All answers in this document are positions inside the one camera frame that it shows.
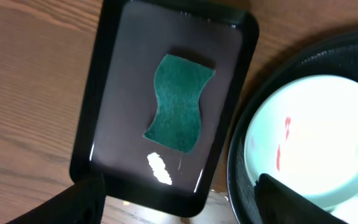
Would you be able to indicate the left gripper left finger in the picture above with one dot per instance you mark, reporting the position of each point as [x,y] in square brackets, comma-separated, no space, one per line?
[82,203]

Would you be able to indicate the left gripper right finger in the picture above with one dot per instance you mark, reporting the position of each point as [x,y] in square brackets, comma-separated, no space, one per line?
[277,204]

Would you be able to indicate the green sponge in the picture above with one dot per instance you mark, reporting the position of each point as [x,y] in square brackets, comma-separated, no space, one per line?
[178,85]

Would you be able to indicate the rectangular black tray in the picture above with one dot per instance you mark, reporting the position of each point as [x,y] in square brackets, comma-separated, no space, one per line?
[119,103]

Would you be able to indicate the round black tray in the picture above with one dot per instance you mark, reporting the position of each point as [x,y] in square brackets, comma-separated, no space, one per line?
[335,56]

